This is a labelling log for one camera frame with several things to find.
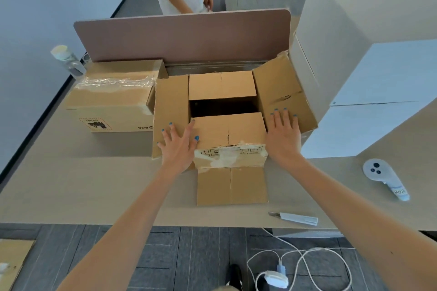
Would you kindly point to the person's right hand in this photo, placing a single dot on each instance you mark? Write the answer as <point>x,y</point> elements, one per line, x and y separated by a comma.
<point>283,137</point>

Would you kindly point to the person's left hand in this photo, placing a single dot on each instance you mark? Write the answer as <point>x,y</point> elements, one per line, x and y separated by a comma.
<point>177,154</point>

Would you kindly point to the brown cardboard box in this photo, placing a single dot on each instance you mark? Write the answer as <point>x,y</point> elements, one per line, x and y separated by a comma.
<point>170,106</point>
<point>15,260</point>
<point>109,99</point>

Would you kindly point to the white utility knife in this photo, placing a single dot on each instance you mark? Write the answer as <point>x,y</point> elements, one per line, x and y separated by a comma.
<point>297,218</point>

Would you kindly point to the person's left forearm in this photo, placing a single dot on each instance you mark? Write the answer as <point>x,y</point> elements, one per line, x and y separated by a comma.
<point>119,236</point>

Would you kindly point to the person's right forearm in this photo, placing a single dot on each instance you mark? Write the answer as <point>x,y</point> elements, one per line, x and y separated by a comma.
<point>358,226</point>

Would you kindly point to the white handheld controller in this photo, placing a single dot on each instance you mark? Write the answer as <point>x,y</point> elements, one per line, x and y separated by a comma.
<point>377,169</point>

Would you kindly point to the mauve desk divider panel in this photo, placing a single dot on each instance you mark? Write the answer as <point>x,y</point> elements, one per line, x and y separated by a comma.
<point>184,38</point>

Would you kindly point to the small clear glass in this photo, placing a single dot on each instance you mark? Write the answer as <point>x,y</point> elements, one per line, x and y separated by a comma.
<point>86,58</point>

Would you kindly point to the black striped shoe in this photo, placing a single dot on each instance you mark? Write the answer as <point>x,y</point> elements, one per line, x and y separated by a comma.
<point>235,277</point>

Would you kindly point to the white round floor object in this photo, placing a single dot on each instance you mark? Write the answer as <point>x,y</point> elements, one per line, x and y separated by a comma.
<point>276,279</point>

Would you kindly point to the clear bottle white cap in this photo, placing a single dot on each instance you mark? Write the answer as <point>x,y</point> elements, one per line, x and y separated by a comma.
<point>68,62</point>

